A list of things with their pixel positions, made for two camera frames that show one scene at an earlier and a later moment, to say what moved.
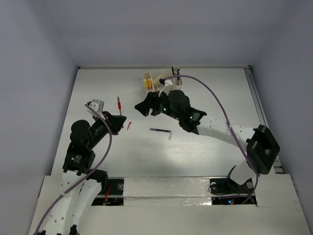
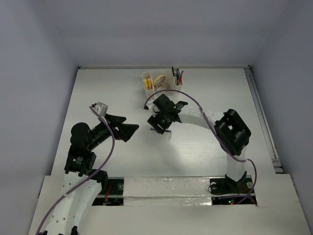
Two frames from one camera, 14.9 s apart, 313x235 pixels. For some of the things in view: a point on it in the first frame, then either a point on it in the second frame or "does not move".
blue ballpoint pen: [178, 77] does not move
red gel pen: [119, 105] to [180, 80]
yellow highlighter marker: [145, 84] does not move
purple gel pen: [161, 130] does not move
